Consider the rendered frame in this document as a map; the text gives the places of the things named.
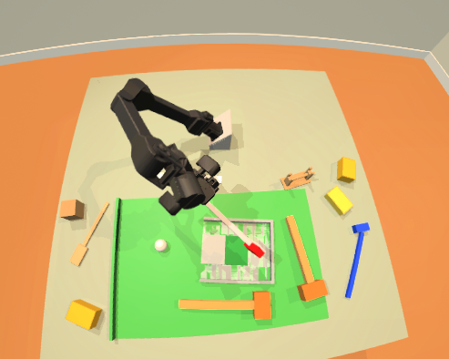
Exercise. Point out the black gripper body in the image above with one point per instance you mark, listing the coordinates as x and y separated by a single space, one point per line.
206 163

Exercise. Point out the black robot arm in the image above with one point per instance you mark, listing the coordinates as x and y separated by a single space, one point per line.
150 155

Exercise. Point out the white golf ball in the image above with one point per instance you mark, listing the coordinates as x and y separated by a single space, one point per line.
160 245

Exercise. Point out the green flat mat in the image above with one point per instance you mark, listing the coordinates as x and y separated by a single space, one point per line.
150 283

